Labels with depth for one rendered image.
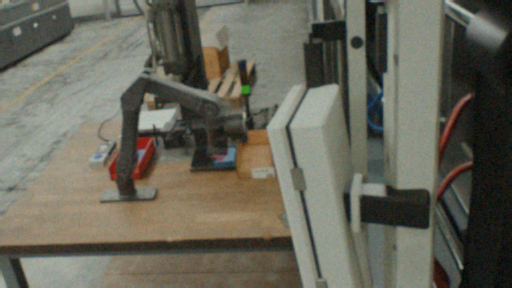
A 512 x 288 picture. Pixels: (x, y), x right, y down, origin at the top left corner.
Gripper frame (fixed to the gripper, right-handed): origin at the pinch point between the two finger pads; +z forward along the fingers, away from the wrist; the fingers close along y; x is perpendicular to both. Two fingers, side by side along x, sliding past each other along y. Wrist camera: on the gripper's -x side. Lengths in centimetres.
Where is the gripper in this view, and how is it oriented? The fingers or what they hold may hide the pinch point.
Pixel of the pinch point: (220, 155)
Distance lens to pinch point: 163.5
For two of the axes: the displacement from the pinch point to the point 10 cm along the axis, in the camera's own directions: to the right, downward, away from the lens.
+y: 0.5, -7.8, 6.2
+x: -9.8, 0.7, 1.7
